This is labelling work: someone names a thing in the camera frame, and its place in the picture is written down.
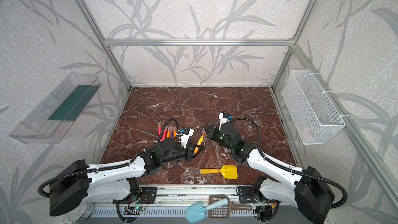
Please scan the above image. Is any pink marker lone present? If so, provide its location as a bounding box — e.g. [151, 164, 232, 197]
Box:
[162, 127, 169, 141]

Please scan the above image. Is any pink marker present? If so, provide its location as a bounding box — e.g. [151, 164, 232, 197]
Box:
[158, 122, 162, 136]

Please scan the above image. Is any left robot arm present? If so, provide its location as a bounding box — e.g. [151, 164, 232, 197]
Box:
[37, 138, 205, 217]

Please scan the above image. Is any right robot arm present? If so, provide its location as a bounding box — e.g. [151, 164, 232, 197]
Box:
[204, 122, 348, 224]

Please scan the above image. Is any yellow toy shovel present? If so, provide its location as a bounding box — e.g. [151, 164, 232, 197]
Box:
[200, 165, 238, 180]

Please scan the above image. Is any light blue toy shovel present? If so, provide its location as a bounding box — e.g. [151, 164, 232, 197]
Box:
[185, 198, 229, 224]

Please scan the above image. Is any small circuit board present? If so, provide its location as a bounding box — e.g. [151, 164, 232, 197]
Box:
[123, 206, 145, 216]

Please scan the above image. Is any brown toy rake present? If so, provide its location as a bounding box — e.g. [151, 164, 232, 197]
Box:
[208, 195, 252, 218]

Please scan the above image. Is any metal tin can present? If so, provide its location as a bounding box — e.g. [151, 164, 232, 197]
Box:
[66, 203, 95, 222]

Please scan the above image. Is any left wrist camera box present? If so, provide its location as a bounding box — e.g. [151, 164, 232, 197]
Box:
[178, 127, 194, 149]

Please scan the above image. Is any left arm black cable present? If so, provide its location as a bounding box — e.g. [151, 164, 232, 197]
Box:
[38, 118, 181, 199]

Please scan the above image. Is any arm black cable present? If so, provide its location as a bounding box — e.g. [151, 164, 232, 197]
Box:
[38, 118, 181, 199]
[229, 117, 348, 209]

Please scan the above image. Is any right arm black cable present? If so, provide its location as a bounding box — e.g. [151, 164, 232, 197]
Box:
[229, 117, 348, 209]

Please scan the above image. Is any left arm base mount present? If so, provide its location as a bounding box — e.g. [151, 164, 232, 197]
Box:
[123, 187, 157, 204]

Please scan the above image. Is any aluminium front rail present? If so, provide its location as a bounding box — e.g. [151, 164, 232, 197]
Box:
[58, 184, 327, 219]

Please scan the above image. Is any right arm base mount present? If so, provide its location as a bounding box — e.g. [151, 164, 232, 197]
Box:
[236, 186, 280, 206]

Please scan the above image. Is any white wire basket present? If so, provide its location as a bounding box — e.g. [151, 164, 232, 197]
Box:
[282, 69, 346, 145]

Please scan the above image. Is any clear plastic wall shelf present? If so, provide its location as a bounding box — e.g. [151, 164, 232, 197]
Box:
[9, 72, 102, 144]

